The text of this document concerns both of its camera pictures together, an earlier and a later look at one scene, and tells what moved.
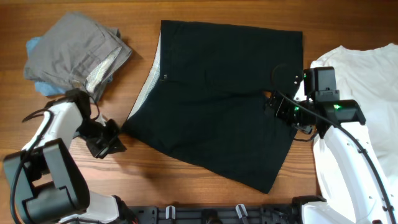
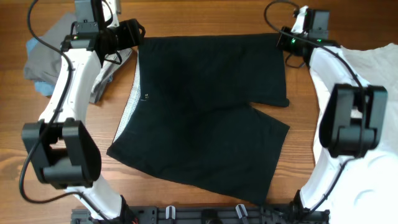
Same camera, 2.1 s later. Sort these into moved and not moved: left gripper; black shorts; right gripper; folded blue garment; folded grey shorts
Moved: right gripper; left gripper; black shorts
Not moved: folded grey shorts; folded blue garment
